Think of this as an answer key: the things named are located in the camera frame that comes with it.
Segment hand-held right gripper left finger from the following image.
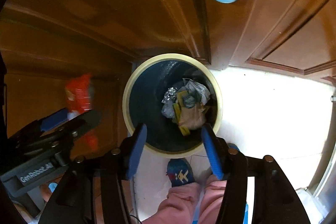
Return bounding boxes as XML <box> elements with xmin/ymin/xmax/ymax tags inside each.
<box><xmin>38</xmin><ymin>123</ymin><xmax>148</xmax><ymax>224</ymax></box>

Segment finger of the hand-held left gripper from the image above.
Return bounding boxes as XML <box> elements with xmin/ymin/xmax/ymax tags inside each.
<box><xmin>7</xmin><ymin>108</ymin><xmax>69</xmax><ymax>147</ymax></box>
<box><xmin>15</xmin><ymin>110</ymin><xmax>102</xmax><ymax>159</ymax></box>

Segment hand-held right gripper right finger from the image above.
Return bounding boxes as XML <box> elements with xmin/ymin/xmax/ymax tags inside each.
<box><xmin>201</xmin><ymin>124</ymin><xmax>311</xmax><ymax>224</ymax></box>

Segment orange red snack packet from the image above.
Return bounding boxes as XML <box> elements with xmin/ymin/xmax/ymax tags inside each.
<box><xmin>65</xmin><ymin>73</ymin><xmax>100</xmax><ymax>151</ymax></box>

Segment beige plastic bag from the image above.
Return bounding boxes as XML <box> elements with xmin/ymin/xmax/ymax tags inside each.
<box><xmin>181</xmin><ymin>105</ymin><xmax>207</xmax><ymax>130</ymax></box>

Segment round dark trash bin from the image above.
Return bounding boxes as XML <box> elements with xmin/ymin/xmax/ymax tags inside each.
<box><xmin>122</xmin><ymin>53</ymin><xmax>224</xmax><ymax>160</ymax></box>

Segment yellow snack packet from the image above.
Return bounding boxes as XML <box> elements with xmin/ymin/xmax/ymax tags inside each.
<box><xmin>172</xmin><ymin>91</ymin><xmax>192</xmax><ymax>136</ymax></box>

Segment white paper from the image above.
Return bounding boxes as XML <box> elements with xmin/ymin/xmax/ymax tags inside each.
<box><xmin>183</xmin><ymin>79</ymin><xmax>211</xmax><ymax>104</ymax></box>

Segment silver foil wrapper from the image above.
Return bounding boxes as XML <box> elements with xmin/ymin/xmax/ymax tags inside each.
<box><xmin>161</xmin><ymin>86</ymin><xmax>179</xmax><ymax>104</ymax></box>

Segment pink trousers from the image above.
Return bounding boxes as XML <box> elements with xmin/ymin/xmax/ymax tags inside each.
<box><xmin>142</xmin><ymin>174</ymin><xmax>248</xmax><ymax>224</ymax></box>

